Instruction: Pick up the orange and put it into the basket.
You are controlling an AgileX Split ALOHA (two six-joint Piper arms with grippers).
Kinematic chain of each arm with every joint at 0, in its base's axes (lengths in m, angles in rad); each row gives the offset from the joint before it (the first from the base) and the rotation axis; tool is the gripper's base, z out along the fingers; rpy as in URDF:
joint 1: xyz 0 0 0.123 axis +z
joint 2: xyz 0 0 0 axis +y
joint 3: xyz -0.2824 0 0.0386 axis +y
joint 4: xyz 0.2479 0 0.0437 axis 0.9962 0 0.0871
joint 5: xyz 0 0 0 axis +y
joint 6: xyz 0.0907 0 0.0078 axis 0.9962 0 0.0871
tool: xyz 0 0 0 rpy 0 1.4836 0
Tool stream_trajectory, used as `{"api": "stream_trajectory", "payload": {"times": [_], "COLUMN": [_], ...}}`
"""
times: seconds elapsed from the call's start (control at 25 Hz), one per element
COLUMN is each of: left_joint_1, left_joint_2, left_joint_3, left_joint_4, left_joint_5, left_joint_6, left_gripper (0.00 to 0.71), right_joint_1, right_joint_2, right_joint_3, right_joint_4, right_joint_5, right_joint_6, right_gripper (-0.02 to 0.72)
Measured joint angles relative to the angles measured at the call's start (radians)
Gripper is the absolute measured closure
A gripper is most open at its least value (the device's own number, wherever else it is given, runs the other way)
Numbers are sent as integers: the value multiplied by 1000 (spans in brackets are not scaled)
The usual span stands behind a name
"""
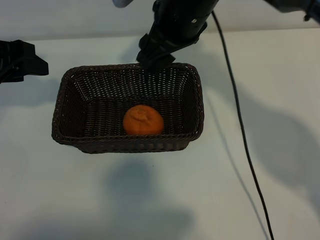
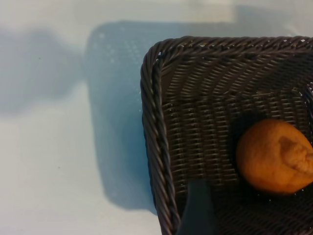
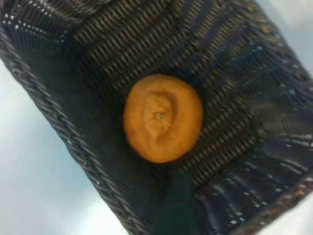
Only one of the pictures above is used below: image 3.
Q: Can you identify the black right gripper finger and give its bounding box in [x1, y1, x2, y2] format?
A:
[148, 171, 205, 235]

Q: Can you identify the orange mandarin fruit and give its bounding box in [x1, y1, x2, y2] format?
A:
[123, 74, 204, 164]

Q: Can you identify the dark brown wicker basket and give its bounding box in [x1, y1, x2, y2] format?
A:
[0, 0, 313, 235]

